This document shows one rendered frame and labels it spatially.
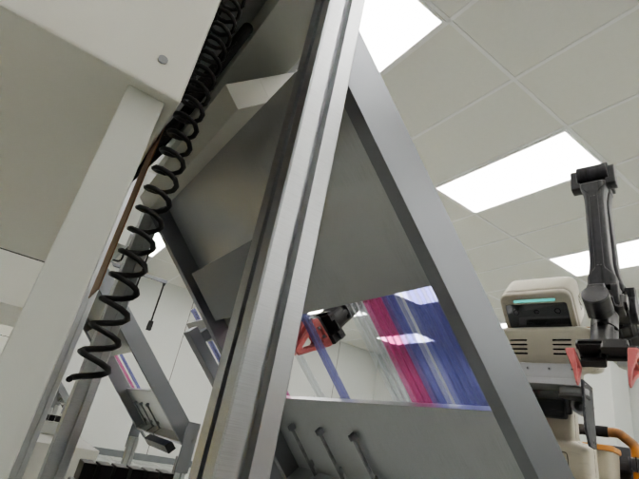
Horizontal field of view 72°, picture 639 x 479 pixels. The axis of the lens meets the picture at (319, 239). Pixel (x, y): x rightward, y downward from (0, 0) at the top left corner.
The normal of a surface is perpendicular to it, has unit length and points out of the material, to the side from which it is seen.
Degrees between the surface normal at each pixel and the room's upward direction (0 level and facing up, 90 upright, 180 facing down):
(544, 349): 98
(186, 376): 90
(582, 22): 180
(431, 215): 90
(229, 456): 90
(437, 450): 135
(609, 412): 90
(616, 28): 180
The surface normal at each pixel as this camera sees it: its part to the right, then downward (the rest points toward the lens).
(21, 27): -0.18, 0.89
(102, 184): 0.57, -0.25
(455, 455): -0.69, 0.36
